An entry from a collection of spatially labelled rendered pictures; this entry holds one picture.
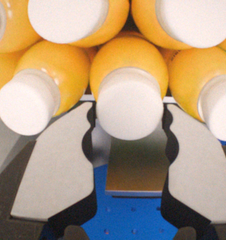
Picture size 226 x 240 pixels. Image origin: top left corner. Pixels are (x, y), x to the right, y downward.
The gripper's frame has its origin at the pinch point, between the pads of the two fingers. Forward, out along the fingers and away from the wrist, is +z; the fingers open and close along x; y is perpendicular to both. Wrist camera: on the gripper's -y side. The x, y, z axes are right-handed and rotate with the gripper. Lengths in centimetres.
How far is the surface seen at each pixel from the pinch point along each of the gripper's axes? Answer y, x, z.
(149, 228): 15.4, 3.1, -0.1
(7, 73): -1.0, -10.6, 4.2
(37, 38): -3.5, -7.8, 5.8
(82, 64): -1.2, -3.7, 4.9
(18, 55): -1.8, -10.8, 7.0
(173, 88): 0.5, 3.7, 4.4
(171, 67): -0.8, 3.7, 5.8
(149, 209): 15.4, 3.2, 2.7
